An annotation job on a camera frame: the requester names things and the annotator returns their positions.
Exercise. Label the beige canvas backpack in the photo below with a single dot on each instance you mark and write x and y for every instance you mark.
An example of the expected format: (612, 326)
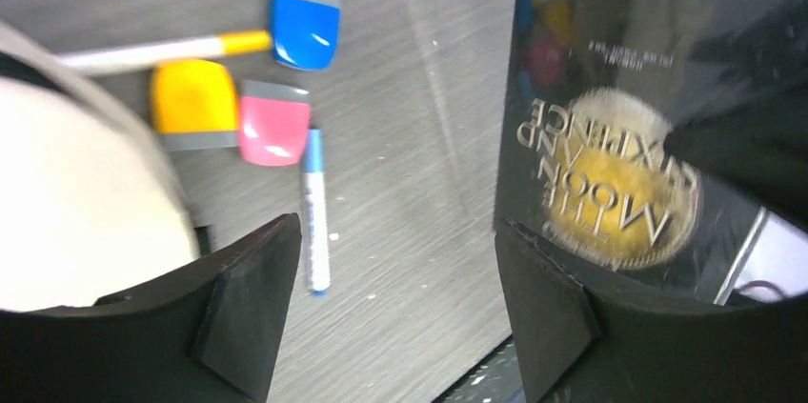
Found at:
(90, 202)

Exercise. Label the blue capped white marker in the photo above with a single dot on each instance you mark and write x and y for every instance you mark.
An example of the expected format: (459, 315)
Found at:
(319, 271)

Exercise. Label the pink eraser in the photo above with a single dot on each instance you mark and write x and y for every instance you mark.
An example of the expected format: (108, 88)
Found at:
(274, 121)

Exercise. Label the blue small eraser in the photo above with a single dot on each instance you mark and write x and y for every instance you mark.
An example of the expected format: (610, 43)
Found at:
(305, 32)

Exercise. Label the yellow capped white marker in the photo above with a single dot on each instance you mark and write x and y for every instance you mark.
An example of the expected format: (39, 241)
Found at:
(145, 56)

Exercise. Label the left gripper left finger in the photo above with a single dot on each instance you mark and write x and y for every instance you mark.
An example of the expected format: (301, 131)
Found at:
(209, 331)

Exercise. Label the yellow orange eraser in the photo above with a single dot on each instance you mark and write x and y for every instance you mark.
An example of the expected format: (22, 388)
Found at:
(194, 105)

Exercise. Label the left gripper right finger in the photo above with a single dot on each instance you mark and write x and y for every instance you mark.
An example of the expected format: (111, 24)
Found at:
(585, 334)

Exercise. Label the black hardcover book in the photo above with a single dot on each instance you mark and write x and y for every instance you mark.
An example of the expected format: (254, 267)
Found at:
(594, 87)

